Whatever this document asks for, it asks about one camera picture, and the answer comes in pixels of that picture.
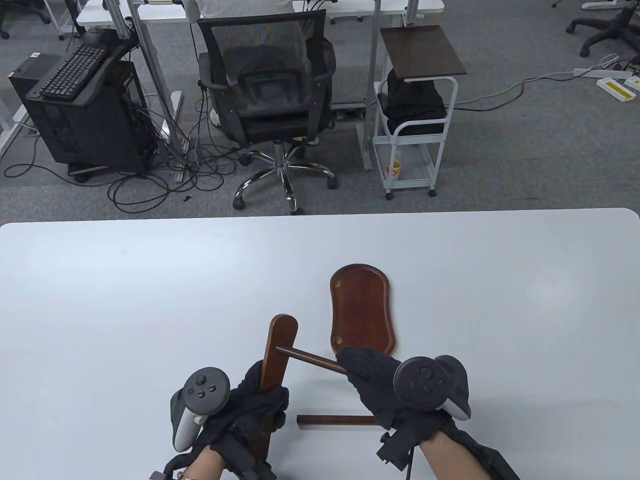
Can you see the person's left hand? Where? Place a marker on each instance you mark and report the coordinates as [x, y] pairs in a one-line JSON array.
[[255, 405]]

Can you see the person's right hand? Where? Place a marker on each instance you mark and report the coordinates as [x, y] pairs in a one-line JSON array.
[[370, 380]]

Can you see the brown wooden key rack rod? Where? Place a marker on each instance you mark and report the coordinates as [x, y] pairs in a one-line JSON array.
[[310, 357], [330, 421]]

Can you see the brown wooden key rack tray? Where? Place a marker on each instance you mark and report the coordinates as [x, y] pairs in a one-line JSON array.
[[362, 310]]

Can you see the brown wooden key rack bar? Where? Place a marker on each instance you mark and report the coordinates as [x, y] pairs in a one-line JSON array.
[[280, 335]]

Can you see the person's right forearm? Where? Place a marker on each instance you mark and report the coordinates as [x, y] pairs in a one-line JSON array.
[[450, 465]]

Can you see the person's left forearm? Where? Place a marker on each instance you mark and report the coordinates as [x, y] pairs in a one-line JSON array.
[[207, 467]]

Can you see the grey white tracking controller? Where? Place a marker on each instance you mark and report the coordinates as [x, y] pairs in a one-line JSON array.
[[425, 382], [202, 392]]

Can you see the white rolling cart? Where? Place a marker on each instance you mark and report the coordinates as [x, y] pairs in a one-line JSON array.
[[415, 172]]

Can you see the black mesh office chair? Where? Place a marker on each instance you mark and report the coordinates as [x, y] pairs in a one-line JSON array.
[[272, 125]]

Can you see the black bag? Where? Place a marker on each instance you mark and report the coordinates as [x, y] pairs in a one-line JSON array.
[[412, 105]]

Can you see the black computer tower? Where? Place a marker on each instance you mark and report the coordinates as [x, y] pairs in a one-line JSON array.
[[90, 135]]

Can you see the brown cart top board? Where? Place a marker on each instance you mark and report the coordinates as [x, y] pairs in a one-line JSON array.
[[422, 50]]

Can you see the black keyboard tray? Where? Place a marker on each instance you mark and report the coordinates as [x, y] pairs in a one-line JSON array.
[[107, 75]]

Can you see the white office desk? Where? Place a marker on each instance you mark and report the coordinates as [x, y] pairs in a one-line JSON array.
[[430, 5]]

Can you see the white box yellow label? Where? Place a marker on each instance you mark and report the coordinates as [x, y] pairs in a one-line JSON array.
[[634, 82], [616, 90]]

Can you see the black keyboard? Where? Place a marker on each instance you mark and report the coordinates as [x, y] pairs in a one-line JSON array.
[[75, 70]]

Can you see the white power strip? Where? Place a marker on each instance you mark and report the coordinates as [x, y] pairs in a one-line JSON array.
[[600, 73]]

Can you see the black office chair base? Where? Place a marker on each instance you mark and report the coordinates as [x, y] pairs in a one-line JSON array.
[[607, 27], [4, 33]]

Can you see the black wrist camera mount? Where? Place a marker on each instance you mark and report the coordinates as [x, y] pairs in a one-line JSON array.
[[260, 472], [392, 450]]

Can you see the aluminium frame post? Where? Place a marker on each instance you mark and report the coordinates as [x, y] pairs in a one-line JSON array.
[[372, 75], [155, 75]]

